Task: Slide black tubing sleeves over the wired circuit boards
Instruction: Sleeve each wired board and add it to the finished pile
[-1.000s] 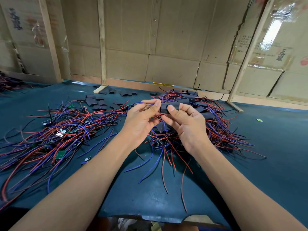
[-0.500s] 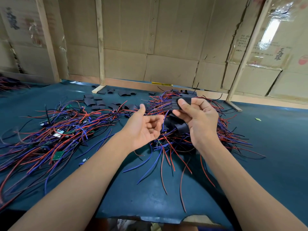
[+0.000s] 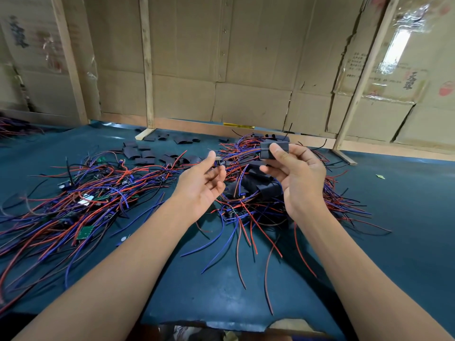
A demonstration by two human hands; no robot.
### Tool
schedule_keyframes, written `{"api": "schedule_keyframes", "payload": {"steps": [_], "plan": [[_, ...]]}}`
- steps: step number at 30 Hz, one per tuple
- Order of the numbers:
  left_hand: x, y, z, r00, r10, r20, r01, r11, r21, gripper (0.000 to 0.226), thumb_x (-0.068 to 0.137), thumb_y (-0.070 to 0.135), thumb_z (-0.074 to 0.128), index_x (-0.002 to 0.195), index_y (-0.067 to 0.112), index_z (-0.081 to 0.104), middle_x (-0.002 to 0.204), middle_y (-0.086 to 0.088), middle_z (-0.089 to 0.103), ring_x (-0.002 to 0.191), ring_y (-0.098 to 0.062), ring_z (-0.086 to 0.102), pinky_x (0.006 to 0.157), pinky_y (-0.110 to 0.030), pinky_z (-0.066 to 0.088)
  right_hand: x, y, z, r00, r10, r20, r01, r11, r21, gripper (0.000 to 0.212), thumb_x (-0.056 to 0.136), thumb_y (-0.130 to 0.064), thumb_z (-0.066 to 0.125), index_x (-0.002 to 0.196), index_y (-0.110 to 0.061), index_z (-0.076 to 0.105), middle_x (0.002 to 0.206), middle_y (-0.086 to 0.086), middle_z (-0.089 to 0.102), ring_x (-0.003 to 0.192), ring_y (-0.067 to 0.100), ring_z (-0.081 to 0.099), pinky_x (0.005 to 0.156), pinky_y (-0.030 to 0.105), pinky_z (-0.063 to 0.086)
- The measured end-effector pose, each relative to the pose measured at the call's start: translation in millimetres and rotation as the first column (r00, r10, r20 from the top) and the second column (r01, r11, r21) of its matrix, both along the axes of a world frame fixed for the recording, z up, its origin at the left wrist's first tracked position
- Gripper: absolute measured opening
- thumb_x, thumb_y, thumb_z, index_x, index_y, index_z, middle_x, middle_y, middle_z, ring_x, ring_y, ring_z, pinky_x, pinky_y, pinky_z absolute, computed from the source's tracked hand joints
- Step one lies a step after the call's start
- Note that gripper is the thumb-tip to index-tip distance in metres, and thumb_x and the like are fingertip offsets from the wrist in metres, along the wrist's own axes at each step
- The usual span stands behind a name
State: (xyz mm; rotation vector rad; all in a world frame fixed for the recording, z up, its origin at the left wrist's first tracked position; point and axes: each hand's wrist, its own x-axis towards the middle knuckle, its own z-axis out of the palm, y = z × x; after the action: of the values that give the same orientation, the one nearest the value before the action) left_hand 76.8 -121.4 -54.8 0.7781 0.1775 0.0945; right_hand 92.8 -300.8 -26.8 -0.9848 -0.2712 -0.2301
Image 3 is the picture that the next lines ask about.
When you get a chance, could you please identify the person's left hand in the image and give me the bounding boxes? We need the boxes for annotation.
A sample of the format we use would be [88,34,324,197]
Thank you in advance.
[171,150,228,224]

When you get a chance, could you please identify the person's right hand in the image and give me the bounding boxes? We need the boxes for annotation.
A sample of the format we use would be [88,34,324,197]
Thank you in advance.
[259,142,328,223]

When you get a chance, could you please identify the pile of sleeved wired boards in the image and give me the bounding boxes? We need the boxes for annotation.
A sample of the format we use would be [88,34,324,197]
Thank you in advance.
[181,131,392,315]

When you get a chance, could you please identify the black sleeve piece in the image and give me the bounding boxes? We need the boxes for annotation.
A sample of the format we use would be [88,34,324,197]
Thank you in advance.
[259,138,291,161]

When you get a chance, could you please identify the pile of black sleeve pieces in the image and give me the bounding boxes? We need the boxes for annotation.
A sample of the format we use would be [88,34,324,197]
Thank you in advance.
[121,130,207,168]

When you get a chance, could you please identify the pile of unsleeved wired boards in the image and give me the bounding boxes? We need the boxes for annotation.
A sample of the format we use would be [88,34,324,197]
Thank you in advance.
[0,149,189,317]

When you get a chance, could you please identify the wire pile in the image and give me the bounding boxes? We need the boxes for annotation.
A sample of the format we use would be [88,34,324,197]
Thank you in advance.
[0,116,44,139]

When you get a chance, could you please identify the person's left forearm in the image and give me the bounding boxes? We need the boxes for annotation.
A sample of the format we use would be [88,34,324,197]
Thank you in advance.
[14,202,196,341]

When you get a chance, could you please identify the person's right forearm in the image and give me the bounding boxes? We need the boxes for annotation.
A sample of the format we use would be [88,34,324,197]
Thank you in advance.
[295,206,452,341]

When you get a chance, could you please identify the wooden ledge board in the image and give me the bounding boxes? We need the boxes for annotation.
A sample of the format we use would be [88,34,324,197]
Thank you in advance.
[100,112,455,162]

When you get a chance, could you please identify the tan cardboard flap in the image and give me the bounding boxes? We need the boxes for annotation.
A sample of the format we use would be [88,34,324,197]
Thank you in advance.
[269,318,317,334]

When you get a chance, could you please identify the clear plastic sheet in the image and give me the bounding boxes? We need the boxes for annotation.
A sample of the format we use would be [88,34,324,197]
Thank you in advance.
[377,3,435,97]

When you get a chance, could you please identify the pale slanted wooden post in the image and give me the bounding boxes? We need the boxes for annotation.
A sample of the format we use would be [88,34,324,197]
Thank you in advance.
[333,0,402,166]

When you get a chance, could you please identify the thin wooden post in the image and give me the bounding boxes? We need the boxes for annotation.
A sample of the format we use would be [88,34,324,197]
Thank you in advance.
[135,0,157,141]

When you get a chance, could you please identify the wide wooden post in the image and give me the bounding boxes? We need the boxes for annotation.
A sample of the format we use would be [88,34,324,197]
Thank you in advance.
[50,0,90,126]

